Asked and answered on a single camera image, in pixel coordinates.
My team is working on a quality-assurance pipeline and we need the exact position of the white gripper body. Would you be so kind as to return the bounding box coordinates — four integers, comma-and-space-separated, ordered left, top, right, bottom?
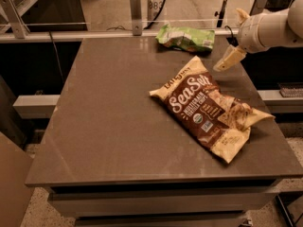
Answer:
237, 13, 270, 54

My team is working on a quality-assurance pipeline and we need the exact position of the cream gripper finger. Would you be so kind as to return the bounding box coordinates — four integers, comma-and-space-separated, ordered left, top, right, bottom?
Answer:
236, 9, 250, 25
213, 44, 246, 72

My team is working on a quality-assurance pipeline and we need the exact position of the green rice chip bag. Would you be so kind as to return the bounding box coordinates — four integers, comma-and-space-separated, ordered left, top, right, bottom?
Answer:
156, 25, 215, 52

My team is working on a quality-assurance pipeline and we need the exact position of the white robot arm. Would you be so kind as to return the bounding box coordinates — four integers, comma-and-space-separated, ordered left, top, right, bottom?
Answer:
213, 0, 303, 72

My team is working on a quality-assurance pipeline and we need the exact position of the brown tortilla chip bag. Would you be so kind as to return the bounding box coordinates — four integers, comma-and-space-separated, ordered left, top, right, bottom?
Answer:
150, 57, 273, 163

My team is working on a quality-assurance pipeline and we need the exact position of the black stand with knob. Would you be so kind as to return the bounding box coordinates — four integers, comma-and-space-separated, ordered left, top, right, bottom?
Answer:
215, 0, 228, 27

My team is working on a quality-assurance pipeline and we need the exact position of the white cylinder with numbers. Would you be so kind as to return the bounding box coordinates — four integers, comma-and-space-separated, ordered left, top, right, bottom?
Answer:
147, 0, 166, 22

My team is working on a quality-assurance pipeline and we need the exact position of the grey table drawer base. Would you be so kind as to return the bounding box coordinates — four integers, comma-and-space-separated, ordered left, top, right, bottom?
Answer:
48, 184, 278, 227

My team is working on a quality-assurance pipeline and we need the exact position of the clear acrylic barrier panel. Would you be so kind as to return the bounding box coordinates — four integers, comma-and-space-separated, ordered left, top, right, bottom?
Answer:
0, 0, 285, 32

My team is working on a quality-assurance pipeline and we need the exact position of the right metal bracket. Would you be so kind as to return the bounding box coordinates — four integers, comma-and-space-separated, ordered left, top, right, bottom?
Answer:
250, 0, 268, 15

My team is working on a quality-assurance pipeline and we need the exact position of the metal bracket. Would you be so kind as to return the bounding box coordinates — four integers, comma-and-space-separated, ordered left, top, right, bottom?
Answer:
0, 0, 28, 39
250, 0, 268, 15
130, 0, 143, 36

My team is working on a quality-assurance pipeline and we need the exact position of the metal rail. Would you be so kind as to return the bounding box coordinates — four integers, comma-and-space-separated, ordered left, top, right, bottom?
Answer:
0, 28, 239, 44

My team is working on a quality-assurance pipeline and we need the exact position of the black cable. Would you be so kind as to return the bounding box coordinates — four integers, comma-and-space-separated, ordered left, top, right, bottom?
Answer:
143, 0, 168, 30

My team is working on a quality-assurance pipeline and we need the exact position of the middle metal bracket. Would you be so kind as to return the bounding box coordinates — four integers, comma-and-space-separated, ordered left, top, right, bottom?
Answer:
130, 0, 143, 36

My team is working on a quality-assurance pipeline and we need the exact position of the left metal bracket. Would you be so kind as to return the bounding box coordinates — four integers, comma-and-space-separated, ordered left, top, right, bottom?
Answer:
0, 0, 28, 39

